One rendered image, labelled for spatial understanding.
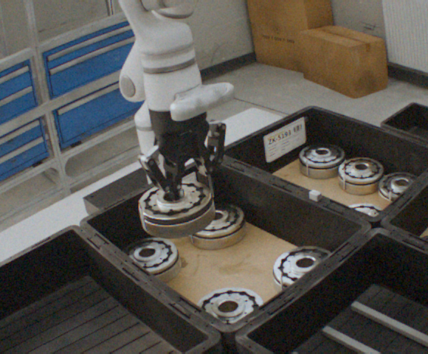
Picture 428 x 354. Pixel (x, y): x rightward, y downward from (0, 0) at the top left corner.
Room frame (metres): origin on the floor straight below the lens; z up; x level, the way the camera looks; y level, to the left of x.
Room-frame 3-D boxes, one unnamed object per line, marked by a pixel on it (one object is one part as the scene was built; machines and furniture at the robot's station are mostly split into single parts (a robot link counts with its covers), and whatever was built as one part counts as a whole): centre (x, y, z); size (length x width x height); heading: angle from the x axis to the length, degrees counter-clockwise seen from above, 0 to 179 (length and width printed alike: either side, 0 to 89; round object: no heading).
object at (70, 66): (2.79, 0.47, 0.60); 0.72 x 0.03 x 0.56; 126
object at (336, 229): (0.72, 0.01, 0.87); 0.40 x 0.30 x 0.11; 36
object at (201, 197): (0.68, 0.06, 1.01); 0.10 x 0.10 x 0.01
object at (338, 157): (1.03, -0.23, 0.86); 0.10 x 0.10 x 0.01
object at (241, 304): (0.60, 0.01, 0.86); 0.05 x 0.05 x 0.01
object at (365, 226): (0.72, 0.01, 0.92); 0.40 x 0.30 x 0.02; 36
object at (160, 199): (0.68, 0.06, 1.01); 0.05 x 0.05 x 0.01
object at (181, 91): (0.68, 0.02, 1.18); 0.11 x 0.09 x 0.06; 36
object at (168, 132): (0.70, 0.03, 1.11); 0.08 x 0.08 x 0.09
